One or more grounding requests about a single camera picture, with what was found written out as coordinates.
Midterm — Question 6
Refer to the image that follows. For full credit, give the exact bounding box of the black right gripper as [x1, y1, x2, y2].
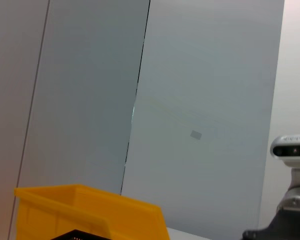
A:
[241, 211, 300, 240]

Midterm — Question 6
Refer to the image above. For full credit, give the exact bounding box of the black mesh pen holder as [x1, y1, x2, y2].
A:
[49, 228, 108, 240]

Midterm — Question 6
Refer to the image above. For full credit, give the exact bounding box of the yellow plastic bin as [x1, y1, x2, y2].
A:
[13, 184, 171, 240]

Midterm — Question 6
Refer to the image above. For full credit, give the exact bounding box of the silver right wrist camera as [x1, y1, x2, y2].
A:
[269, 133, 300, 190]

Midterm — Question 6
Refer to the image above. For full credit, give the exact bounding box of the grey wall sticker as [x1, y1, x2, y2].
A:
[189, 129, 203, 140]

